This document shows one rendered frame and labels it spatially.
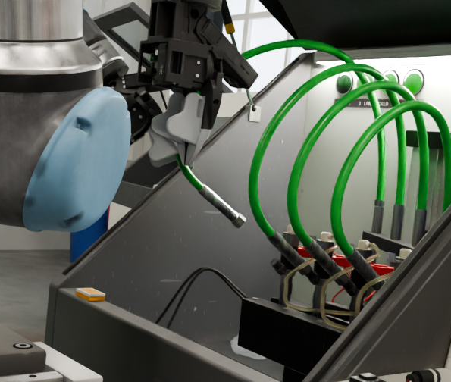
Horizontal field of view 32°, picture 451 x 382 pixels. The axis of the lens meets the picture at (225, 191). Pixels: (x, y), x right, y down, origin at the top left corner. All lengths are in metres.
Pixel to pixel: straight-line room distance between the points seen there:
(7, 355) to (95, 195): 0.15
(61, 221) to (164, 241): 0.92
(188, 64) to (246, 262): 0.75
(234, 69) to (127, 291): 0.60
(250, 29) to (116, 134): 6.97
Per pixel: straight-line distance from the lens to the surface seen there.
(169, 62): 0.95
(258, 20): 7.56
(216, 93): 0.97
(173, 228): 1.52
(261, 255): 1.66
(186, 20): 0.99
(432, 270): 0.99
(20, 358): 0.68
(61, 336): 1.41
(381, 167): 1.41
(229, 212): 1.32
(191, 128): 0.98
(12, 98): 0.58
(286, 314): 1.22
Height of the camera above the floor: 1.22
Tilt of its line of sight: 3 degrees down
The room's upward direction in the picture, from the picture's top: 6 degrees clockwise
